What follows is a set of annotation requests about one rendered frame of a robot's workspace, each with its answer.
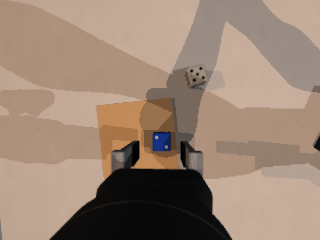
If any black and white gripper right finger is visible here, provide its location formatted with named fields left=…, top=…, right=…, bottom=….
left=180, top=141, right=203, bottom=177

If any blue die with white pips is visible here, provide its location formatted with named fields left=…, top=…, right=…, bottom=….
left=152, top=132, right=171, bottom=151

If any orange square mat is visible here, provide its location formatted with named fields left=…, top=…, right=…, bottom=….
left=97, top=97, right=179, bottom=179

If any beige die with black pips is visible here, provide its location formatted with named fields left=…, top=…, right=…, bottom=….
left=185, top=64, right=208, bottom=88

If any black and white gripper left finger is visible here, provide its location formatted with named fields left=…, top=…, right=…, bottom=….
left=111, top=141, right=140, bottom=174

